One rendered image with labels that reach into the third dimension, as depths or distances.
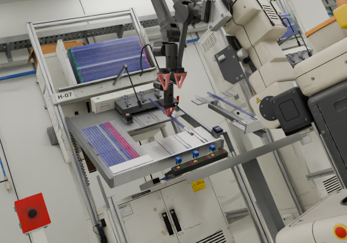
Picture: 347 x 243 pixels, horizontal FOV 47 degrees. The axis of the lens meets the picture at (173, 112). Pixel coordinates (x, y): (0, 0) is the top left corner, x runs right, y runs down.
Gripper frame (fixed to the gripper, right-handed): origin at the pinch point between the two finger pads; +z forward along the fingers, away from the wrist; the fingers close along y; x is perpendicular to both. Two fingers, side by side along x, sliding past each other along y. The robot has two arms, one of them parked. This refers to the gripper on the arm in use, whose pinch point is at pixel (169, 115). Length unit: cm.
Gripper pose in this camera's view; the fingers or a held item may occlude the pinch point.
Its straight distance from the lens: 230.2
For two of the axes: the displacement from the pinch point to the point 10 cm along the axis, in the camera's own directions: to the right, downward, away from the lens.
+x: 5.0, 4.2, -7.6
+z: 0.1, 8.7, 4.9
